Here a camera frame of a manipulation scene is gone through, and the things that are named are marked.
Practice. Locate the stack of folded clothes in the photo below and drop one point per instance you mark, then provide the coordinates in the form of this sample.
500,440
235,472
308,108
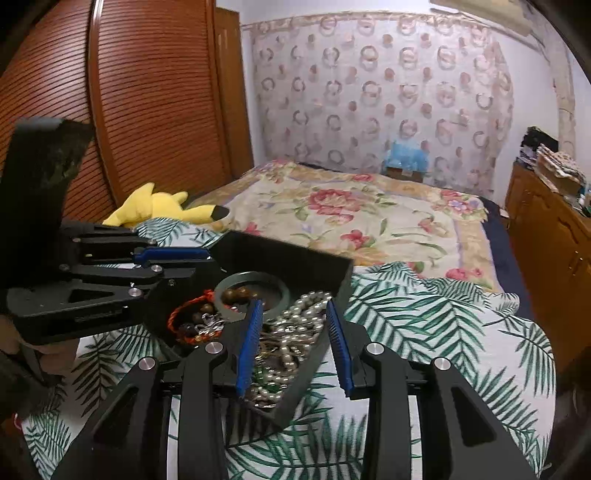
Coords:
539,152

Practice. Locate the wall air conditioner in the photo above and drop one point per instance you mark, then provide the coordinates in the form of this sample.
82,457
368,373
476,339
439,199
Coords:
507,13

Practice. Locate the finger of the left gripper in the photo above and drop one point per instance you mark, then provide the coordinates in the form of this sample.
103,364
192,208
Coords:
169,254
185,278

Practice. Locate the blue plush toy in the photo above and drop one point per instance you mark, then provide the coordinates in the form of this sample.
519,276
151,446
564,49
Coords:
408,155

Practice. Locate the wooden sideboard cabinet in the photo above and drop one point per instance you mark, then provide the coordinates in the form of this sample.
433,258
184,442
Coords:
551,243

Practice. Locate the beige side curtain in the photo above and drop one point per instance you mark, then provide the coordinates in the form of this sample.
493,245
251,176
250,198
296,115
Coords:
557,54

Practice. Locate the floral bed quilt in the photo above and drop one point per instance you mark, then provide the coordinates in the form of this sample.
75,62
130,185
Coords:
367,217

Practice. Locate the navy blue bed sheet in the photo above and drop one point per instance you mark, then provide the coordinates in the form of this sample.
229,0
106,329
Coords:
505,263

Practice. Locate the pale green jade bangle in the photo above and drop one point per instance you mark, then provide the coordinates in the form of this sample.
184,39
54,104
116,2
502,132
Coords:
233,295

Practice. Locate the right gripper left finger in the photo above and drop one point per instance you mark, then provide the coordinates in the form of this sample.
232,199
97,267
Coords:
126,437

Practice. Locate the person's left hand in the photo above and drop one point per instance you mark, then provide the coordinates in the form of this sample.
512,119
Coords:
16,354

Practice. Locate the patterned lace curtain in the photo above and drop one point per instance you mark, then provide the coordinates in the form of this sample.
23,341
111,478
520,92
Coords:
337,91

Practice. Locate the black jewelry box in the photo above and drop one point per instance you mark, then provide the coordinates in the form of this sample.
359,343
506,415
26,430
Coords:
279,272

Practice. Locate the yellow Pikachu plush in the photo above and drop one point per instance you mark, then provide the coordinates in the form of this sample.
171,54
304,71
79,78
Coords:
143,204

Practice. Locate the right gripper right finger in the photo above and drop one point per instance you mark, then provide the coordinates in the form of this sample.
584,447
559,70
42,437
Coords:
460,436

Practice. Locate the wooden wardrobe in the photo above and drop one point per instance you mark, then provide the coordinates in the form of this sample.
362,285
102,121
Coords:
160,82

